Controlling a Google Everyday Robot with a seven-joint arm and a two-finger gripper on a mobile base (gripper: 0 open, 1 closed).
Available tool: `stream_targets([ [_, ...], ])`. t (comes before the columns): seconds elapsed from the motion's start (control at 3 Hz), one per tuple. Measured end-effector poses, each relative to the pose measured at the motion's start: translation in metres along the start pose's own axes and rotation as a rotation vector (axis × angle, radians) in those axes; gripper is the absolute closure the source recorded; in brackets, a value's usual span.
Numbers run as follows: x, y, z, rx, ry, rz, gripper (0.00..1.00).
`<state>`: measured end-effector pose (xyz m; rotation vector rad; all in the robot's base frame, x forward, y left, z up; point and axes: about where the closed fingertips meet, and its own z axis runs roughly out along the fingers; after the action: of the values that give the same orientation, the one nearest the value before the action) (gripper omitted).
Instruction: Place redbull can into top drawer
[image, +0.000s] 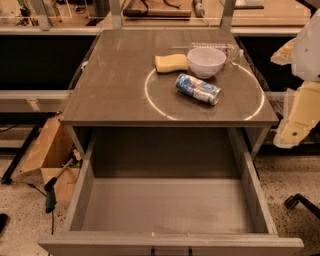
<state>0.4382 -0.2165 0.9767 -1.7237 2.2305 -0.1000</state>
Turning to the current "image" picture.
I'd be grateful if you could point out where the yellow sponge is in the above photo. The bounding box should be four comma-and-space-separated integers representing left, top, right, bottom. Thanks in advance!
155, 54, 188, 73

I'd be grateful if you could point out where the cardboard box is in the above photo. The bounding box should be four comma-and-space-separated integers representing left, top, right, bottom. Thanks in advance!
22, 116, 80, 202

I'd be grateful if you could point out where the black handled tool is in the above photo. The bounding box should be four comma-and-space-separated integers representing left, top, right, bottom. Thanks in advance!
44, 157, 75, 214

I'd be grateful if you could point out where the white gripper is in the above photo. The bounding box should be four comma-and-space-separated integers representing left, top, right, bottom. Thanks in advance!
271, 9, 320, 149

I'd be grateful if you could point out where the clear plastic bottle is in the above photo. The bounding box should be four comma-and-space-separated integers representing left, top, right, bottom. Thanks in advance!
189, 42, 243, 62

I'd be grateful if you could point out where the wooden workbench with clutter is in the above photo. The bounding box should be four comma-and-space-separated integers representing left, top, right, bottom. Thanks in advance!
0, 0, 311, 35

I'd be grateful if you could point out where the grey cabinet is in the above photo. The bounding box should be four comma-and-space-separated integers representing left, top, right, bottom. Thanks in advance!
61, 28, 278, 154

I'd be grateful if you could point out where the open grey top drawer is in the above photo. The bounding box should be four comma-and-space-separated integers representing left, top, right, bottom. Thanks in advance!
39, 128, 303, 256

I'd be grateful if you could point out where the white bowl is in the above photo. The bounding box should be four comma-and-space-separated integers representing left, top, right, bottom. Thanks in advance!
187, 47, 227, 79

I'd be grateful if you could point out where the black chair caster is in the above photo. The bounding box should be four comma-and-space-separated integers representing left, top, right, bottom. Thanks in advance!
284, 193, 320, 219

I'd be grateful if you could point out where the blue silver redbull can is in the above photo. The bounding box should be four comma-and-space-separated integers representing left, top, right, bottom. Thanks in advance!
175, 74, 222, 105

